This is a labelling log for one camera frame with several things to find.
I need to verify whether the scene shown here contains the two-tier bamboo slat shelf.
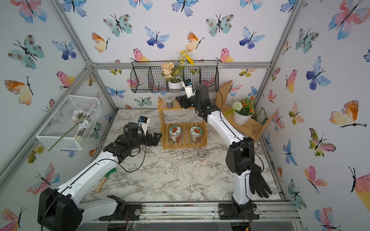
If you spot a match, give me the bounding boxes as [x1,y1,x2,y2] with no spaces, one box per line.
[157,98,208,149]

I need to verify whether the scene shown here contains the clear tub dark seeds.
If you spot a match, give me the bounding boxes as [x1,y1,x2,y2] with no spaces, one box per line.
[163,93,175,109]

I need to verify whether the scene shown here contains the tomato seed jar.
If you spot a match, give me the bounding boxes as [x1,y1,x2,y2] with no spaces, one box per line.
[190,126,203,143]
[169,126,182,143]

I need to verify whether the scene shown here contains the clear tub red seeds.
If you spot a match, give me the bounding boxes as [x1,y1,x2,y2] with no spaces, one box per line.
[196,149,208,162]

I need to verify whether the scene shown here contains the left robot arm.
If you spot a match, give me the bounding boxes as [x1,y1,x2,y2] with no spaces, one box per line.
[37,122,162,231]

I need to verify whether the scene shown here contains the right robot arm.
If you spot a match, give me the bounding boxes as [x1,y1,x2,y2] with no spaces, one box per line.
[176,82,260,207]

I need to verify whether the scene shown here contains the tilted wooden corner shelf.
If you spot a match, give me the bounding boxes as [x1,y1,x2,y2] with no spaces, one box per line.
[215,80,276,142]

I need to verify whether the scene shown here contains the green seed packet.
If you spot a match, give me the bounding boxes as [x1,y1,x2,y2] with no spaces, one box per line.
[255,107,269,125]

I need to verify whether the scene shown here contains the white pot beige flowers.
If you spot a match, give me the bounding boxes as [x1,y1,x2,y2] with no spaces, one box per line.
[161,49,195,87]

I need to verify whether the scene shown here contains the white pot orange flowers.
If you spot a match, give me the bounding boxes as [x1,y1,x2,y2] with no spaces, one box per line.
[226,96,256,125]

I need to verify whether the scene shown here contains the pink artificial flower stem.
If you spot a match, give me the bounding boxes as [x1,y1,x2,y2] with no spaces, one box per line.
[48,109,90,151]

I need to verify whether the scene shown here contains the black rubber glove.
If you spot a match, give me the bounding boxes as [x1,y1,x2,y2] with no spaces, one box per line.
[249,163,272,198]

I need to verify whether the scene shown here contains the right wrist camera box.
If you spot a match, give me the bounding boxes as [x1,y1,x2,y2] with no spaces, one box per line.
[182,79,195,99]

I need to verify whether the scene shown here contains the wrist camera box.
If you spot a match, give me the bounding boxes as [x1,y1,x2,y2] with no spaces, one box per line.
[182,79,195,99]
[138,116,150,135]

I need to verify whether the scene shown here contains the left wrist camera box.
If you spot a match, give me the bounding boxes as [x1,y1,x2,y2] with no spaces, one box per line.
[138,116,150,135]

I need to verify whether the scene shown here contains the green handled garden tool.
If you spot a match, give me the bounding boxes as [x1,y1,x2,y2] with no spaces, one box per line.
[95,168,117,193]

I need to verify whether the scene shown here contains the white mesh wall box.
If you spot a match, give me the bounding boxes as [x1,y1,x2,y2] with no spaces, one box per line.
[36,95,102,151]

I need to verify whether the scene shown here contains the black wire wall basket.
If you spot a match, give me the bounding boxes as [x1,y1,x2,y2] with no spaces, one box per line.
[128,60,219,93]

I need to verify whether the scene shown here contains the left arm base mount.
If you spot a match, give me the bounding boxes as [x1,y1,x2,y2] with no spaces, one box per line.
[99,195,143,221]

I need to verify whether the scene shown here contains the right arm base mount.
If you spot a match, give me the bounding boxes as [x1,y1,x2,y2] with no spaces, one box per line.
[218,199,260,220]

